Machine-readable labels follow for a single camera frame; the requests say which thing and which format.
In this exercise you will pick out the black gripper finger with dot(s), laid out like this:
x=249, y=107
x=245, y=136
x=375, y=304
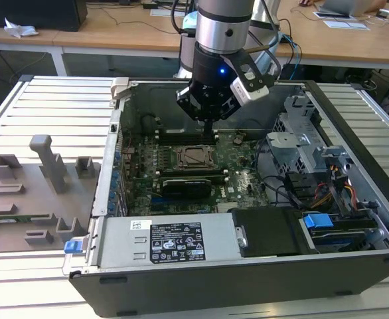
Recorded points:
x=229, y=109
x=186, y=99

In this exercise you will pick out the metal locking lever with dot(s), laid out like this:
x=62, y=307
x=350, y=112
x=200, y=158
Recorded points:
x=196, y=167
x=196, y=146

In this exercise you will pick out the silver green CPU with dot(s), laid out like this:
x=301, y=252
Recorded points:
x=194, y=156

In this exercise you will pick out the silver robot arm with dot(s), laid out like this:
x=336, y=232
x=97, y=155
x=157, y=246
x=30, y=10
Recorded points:
x=221, y=23

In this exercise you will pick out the black RAM slot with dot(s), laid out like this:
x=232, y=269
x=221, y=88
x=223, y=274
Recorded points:
x=181, y=133
x=181, y=139
x=191, y=171
x=181, y=136
x=191, y=175
x=181, y=142

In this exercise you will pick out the CPU socket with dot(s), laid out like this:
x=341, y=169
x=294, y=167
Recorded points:
x=175, y=164

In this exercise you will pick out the round coin battery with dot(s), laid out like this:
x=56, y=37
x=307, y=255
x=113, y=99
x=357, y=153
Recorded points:
x=240, y=138

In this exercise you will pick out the silver metal drive cage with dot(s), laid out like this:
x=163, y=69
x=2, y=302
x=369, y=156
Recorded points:
x=285, y=149

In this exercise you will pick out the green motherboard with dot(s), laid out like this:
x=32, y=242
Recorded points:
x=247, y=192

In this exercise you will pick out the black graphics card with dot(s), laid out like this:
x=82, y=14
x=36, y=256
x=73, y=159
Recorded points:
x=184, y=189

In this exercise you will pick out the black power adapter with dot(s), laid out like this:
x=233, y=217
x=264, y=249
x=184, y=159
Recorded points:
x=150, y=6

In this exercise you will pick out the black plastic shroud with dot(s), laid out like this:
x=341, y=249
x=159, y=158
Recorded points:
x=271, y=232

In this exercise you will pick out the hard disk in blue carrier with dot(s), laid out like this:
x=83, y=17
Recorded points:
x=317, y=222

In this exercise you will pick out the silver laptop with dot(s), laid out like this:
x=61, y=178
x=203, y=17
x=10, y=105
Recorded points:
x=344, y=6

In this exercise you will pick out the silver power supply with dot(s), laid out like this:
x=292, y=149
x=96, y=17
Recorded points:
x=118, y=242

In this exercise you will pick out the black box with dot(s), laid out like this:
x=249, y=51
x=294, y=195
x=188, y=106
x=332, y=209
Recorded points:
x=32, y=13

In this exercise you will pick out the crumpled white paper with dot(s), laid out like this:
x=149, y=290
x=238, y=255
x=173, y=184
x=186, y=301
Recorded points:
x=20, y=29

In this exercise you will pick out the black grey PC case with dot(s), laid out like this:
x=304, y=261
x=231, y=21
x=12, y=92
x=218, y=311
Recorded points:
x=214, y=292

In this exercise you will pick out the grey parts rack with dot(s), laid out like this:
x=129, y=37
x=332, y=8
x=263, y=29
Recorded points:
x=32, y=202

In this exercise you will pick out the blue case latch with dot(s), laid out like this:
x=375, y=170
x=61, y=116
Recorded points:
x=72, y=247

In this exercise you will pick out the green RAM stick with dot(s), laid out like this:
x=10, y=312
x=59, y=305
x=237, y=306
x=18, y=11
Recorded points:
x=25, y=219

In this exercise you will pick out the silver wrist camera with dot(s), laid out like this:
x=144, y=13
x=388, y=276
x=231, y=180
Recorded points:
x=249, y=93

